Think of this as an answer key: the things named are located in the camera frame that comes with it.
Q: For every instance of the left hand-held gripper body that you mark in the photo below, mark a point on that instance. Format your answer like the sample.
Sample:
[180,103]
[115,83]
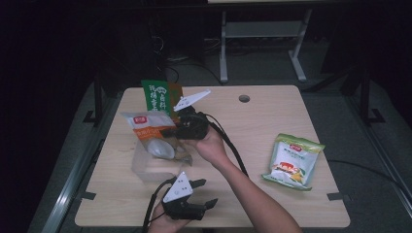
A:
[178,191]

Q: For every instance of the person's right hand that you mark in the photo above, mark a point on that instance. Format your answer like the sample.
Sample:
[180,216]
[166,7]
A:
[212,149]

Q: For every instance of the black tape piece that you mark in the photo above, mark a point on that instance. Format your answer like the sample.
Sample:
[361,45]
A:
[88,195]
[336,196]

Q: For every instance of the green and red snack packet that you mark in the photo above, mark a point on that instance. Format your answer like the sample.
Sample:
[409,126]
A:
[158,95]

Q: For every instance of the black metal stand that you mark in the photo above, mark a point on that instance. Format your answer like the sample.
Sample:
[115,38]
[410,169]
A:
[98,97]
[365,97]

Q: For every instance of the clear plastic container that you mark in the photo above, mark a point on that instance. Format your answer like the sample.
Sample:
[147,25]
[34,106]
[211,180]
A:
[152,170]

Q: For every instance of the white and orange packet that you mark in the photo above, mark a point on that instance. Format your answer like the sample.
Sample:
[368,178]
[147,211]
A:
[155,136]

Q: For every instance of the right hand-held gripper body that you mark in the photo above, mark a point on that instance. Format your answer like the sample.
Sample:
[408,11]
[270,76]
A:
[192,126]

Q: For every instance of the white packet with green edge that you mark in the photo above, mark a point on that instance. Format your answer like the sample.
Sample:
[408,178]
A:
[296,158]

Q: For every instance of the white metal desk frame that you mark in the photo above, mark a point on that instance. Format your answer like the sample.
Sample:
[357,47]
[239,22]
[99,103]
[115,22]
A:
[262,29]

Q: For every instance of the person's left hand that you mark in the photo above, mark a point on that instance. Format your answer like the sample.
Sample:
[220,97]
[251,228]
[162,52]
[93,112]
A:
[162,221]

